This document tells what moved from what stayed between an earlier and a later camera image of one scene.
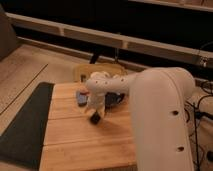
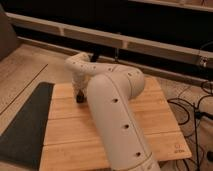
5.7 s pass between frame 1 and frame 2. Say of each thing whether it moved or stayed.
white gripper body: moved
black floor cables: stayed
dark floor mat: stayed
